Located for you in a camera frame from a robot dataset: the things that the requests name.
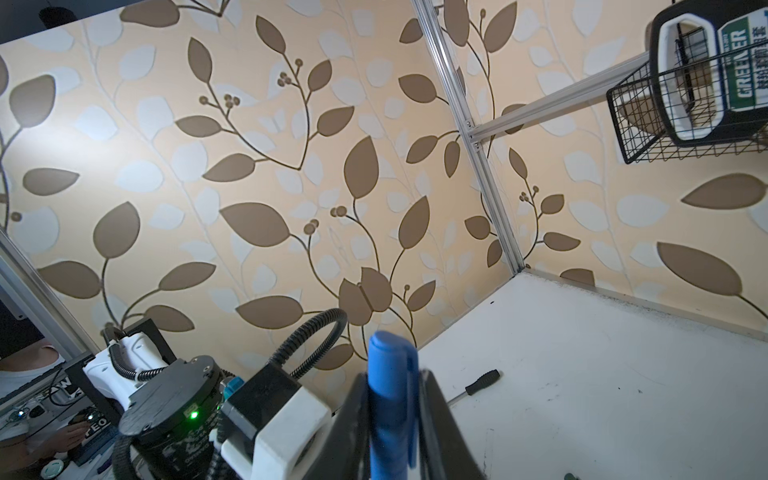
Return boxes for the aluminium frame rails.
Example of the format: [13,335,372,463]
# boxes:
[0,0,661,361]

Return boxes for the black handled screwdriver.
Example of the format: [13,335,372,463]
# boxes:
[447,369,502,407]

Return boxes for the blue pen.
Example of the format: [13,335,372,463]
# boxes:
[367,331,418,479]

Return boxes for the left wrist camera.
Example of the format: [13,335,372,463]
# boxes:
[217,363,332,479]

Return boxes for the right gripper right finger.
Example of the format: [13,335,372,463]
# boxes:
[418,369,485,480]

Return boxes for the black bit set case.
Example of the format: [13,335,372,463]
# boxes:
[650,1,767,148]

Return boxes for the black wire basket back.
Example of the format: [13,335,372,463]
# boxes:
[607,23,767,164]

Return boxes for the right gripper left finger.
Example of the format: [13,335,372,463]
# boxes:
[304,373,369,480]

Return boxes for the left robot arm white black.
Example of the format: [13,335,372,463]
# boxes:
[70,308,348,479]

